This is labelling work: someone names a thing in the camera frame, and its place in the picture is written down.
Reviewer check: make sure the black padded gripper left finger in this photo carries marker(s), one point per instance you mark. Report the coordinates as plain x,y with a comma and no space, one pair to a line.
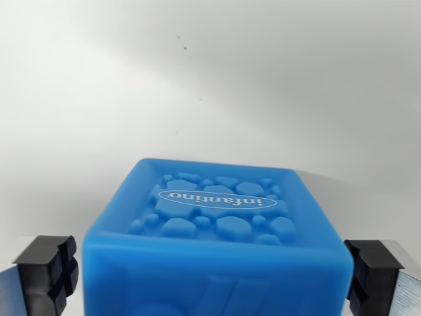
36,276

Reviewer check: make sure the black padded gripper right finger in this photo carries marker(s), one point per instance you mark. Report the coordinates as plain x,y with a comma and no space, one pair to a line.
378,279

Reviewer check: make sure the blue embossed soft toy cube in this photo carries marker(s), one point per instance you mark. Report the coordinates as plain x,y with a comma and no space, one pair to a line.
210,263

